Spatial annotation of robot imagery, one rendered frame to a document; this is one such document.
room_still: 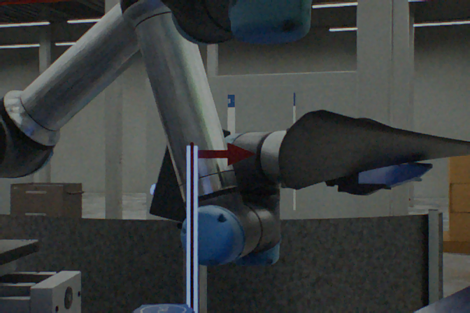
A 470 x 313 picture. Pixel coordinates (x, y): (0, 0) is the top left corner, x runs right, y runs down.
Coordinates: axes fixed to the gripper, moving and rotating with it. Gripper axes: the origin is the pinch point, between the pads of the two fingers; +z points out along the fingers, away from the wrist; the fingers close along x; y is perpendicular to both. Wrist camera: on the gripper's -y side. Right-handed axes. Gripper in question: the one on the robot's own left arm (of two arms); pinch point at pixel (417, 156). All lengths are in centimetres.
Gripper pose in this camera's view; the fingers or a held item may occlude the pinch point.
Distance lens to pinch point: 76.4
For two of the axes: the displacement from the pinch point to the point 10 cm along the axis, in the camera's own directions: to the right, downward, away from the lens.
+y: 7.7, 1.1, 6.3
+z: 6.4, 0.0, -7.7
